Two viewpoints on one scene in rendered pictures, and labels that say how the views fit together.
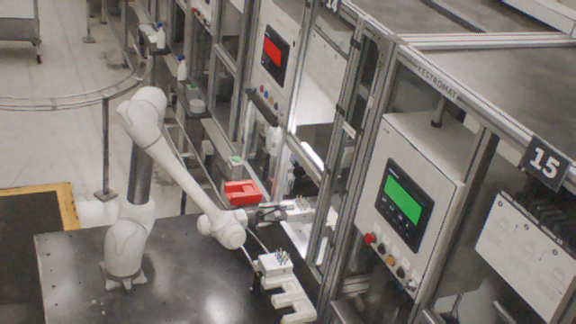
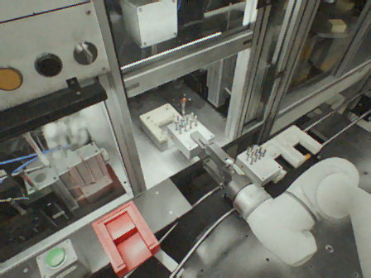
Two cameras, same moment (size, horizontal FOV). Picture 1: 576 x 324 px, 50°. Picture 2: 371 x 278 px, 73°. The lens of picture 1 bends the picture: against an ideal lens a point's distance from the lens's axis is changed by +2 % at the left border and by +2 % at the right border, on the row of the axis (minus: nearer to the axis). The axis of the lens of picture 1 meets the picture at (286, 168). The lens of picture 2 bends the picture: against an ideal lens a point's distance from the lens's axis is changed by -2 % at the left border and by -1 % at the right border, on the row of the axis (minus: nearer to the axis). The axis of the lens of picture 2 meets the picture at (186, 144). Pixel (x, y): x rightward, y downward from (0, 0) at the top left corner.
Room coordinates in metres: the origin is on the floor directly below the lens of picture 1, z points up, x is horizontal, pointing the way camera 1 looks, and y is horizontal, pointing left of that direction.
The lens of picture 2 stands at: (2.34, 0.47, 1.64)
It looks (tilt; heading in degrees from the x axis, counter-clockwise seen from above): 50 degrees down; 264
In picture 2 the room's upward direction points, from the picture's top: straight up
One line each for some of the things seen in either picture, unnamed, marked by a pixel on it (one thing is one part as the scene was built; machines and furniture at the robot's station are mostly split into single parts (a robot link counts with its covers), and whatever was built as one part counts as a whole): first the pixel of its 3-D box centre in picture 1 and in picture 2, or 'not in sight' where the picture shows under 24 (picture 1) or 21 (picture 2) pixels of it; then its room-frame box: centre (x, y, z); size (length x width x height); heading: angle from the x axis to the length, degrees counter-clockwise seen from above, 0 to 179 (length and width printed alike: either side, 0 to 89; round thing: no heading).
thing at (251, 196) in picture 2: (238, 220); (250, 200); (2.13, 0.17, 1.03); 0.09 x 0.06 x 0.09; 29
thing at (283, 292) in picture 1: (283, 293); (275, 161); (1.93, -0.08, 0.84); 0.36 x 0.14 x 0.10; 29
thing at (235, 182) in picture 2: (254, 217); (232, 180); (2.17, 0.10, 1.03); 0.09 x 0.07 x 0.08; 119
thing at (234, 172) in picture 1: (236, 169); (64, 261); (2.62, 0.25, 0.97); 0.08 x 0.08 x 0.12; 29
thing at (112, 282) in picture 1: (123, 272); not in sight; (2.02, 0.63, 0.71); 0.22 x 0.18 x 0.06; 29
